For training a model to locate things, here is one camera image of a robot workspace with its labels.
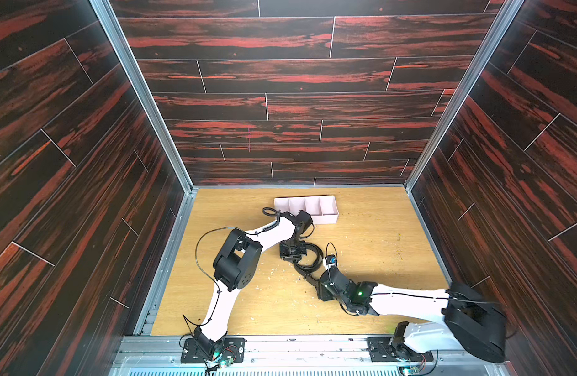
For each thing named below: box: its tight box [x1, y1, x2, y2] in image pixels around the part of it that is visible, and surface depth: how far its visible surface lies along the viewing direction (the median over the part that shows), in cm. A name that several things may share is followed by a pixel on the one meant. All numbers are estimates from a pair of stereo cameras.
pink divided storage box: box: [274, 195, 340, 225], surface depth 111 cm
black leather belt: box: [293, 241, 324, 286], surface depth 90 cm
